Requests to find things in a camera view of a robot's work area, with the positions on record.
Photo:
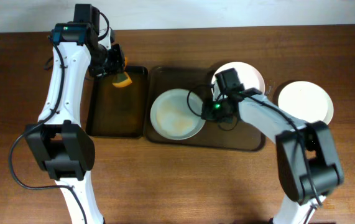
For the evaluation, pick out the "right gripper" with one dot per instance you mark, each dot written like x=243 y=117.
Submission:
x=211 y=113

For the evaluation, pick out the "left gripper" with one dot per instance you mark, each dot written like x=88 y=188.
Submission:
x=116 y=63

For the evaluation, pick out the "orange green sponge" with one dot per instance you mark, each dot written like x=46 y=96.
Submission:
x=121 y=80

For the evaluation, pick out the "white pink plate top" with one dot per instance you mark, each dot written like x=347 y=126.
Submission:
x=249 y=76

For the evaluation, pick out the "grey white plate bottom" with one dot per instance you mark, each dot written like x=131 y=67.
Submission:
x=175 y=114

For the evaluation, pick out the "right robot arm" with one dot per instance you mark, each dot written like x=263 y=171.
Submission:
x=308 y=163

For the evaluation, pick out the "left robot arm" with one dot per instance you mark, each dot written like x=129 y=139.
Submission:
x=59 y=144

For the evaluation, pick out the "brown serving tray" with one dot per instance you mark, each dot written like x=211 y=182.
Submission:
x=235 y=136

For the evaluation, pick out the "black water tray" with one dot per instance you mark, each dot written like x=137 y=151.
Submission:
x=118 y=112

